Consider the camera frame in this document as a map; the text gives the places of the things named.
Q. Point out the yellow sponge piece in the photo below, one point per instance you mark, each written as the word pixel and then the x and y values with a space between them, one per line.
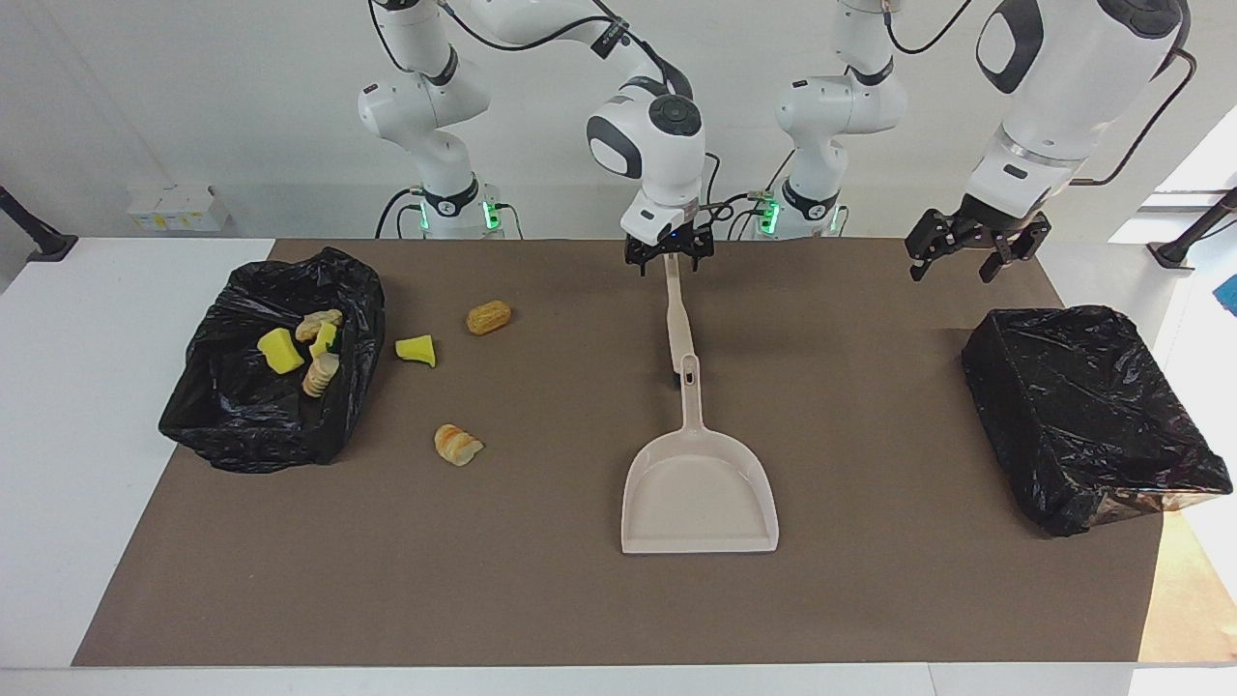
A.
pixel 417 350
pixel 280 351

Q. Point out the blue object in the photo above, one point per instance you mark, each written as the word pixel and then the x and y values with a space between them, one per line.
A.
pixel 1229 295

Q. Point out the green and yellow sponge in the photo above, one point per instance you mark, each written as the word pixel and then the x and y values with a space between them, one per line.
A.
pixel 326 340

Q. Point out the beige plastic dustpan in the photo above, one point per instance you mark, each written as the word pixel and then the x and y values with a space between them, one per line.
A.
pixel 696 503

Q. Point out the white wall socket boxes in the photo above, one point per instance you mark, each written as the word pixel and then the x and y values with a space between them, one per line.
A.
pixel 179 208

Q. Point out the striped croissant bread piece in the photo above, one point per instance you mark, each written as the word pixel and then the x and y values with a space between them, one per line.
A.
pixel 456 445
pixel 321 375

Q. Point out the brown table mat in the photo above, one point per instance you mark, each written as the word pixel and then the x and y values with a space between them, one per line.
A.
pixel 580 599

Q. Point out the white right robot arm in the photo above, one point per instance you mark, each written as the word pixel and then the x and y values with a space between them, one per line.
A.
pixel 667 169

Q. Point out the beige hand brush black bristles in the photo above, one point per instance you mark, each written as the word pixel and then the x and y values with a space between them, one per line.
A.
pixel 679 319

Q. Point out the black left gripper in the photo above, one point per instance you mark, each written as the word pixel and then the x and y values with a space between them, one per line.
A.
pixel 995 222

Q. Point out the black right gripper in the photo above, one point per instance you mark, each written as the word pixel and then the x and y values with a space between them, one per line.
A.
pixel 669 246

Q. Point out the black bag covered cardboard box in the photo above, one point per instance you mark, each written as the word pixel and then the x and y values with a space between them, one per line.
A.
pixel 1073 406

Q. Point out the rumpled black trash bag bin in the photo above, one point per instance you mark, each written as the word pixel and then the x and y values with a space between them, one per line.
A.
pixel 242 425

